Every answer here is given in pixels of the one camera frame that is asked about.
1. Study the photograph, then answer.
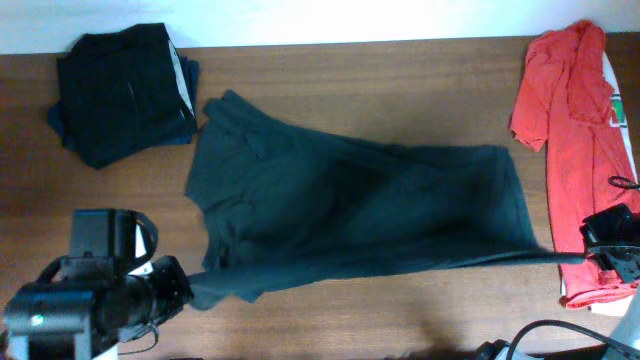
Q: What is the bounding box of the folded black garment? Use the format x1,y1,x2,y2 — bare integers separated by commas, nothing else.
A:
56,23,198,169

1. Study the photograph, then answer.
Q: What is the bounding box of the dark green Nike t-shirt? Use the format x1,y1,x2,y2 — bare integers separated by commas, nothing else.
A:
186,91,582,310

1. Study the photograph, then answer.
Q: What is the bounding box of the folded navy blue garment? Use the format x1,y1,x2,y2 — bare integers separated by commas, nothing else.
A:
47,57,200,151

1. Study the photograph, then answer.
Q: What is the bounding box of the red t-shirt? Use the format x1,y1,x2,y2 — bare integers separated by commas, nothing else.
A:
509,19,640,311

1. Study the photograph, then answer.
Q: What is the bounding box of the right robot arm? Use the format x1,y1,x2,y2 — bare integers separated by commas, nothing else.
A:
468,204,639,360

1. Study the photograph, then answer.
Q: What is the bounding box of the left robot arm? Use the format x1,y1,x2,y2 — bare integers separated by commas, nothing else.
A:
4,209,193,359

